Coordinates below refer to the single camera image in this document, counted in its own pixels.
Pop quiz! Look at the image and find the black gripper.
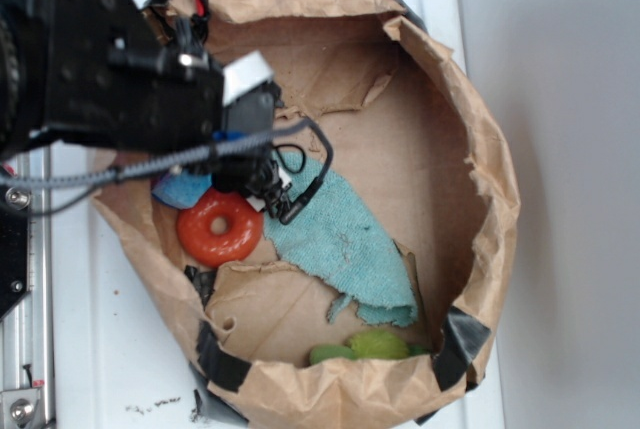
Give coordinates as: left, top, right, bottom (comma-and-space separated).
107, 18, 293, 224

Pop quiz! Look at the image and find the teal terry cloth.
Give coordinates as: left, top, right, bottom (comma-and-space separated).
264, 170, 418, 327

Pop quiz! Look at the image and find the brown paper bag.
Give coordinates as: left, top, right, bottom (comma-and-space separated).
94, 0, 520, 428

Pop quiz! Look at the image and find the blue sponge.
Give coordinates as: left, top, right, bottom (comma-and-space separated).
151, 163, 250, 210

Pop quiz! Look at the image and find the orange ring toy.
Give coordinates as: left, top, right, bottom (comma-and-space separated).
176, 188, 264, 267

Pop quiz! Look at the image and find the green plush toy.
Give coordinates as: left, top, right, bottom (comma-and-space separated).
309, 329, 429, 365

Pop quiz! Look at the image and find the grey braided cable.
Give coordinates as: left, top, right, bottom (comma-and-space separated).
0, 116, 335, 225

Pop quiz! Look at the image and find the black mounting bracket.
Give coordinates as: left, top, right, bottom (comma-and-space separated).
1, 165, 31, 320

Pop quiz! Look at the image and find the aluminium frame rail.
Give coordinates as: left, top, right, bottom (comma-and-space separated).
1, 151, 56, 428

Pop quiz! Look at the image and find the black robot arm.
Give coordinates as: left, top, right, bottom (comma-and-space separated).
1, 0, 294, 222

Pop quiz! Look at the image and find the white plastic tray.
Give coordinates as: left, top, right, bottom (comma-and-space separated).
51, 0, 472, 428

